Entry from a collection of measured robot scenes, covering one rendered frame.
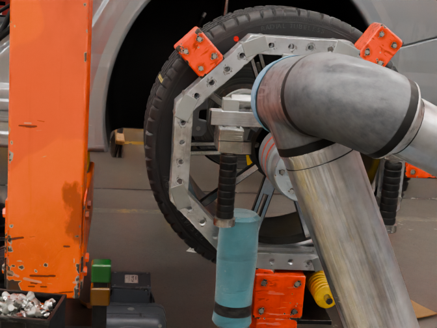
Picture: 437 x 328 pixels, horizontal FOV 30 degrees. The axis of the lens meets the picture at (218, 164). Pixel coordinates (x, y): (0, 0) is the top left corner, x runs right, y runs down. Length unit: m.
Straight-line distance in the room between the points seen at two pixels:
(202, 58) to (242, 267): 0.46
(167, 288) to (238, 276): 1.58
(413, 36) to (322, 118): 1.33
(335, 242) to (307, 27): 0.81
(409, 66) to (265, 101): 1.25
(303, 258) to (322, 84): 0.93
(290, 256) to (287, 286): 0.07
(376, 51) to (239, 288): 0.61
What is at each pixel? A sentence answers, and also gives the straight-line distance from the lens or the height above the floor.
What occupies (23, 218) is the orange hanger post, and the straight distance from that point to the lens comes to 1.81.
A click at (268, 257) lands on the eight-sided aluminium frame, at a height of 0.61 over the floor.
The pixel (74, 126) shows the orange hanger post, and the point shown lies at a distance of 1.75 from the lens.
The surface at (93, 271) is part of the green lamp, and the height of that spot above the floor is 0.65.
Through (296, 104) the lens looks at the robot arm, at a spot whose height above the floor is 1.08.
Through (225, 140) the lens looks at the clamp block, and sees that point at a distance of 1.61.
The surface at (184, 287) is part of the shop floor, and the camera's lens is 3.37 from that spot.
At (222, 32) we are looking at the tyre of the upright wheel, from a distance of 1.88.
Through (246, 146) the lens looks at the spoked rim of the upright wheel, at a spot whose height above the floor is 0.85.
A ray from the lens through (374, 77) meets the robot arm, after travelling 1.06.
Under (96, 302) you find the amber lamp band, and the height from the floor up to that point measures 0.58.
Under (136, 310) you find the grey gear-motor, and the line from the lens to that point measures 2.11.
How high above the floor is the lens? 1.23
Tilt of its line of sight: 13 degrees down
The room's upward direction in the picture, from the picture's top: 4 degrees clockwise
